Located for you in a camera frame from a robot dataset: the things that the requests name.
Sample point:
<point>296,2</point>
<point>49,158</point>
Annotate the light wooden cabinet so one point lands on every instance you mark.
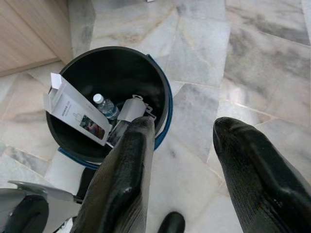
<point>29,31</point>

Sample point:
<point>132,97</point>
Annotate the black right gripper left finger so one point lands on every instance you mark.
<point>121,182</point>

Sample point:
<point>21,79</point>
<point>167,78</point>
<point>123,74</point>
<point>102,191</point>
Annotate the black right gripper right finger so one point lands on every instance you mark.
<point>262,184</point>

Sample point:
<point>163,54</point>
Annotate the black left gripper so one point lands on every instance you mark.
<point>26,213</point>

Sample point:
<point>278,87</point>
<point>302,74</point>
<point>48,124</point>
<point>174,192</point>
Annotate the clear plastic water bottle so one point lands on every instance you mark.
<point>107,106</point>

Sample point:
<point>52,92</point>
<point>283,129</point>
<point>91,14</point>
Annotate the long white product box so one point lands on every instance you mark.
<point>73,109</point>

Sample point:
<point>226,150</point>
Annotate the white hang tab package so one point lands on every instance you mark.
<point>132,109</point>

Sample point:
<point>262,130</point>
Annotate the black robot foot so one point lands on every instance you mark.
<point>171,223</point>

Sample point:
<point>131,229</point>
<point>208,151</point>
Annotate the black rubbish bin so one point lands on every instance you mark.
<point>116,70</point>

